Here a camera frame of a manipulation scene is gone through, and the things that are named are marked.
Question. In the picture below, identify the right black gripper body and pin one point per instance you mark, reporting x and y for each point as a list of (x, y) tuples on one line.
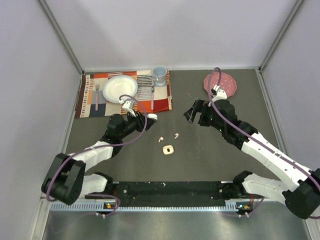
[(207, 118)]

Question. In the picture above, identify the white earbud case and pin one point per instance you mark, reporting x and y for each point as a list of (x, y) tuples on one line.
[(152, 116)]

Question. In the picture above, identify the beige earbud case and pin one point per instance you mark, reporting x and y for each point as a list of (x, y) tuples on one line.
[(168, 150)]

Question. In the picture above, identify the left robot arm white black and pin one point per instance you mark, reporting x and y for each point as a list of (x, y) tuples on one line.
[(66, 180)]

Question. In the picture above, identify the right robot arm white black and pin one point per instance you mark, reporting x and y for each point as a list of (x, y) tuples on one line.
[(297, 187)]

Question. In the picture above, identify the pink dotted plate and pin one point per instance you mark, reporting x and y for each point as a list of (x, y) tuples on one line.
[(227, 83)]

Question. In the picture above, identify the light blue mug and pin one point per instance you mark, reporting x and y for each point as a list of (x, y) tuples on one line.
[(159, 75)]

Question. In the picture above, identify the white bowl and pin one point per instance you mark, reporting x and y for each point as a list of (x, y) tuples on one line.
[(117, 86)]

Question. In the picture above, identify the patterned orange placemat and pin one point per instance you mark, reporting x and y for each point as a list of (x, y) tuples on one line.
[(85, 107)]

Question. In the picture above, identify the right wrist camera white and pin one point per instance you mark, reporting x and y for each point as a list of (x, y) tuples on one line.
[(218, 93)]

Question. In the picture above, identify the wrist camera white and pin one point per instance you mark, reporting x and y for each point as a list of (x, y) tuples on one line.
[(218, 93), (128, 106)]

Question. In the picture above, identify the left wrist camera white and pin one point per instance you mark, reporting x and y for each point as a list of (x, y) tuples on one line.
[(128, 106)]

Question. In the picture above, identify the pink handled knife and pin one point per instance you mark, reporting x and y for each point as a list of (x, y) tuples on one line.
[(152, 95)]

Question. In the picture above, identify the pink handled fork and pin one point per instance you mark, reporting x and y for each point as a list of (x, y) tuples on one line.
[(97, 88)]

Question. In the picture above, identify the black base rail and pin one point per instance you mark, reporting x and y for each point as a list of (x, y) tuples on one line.
[(173, 193)]

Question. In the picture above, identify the grey cable duct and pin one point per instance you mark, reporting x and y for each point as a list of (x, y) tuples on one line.
[(110, 205)]

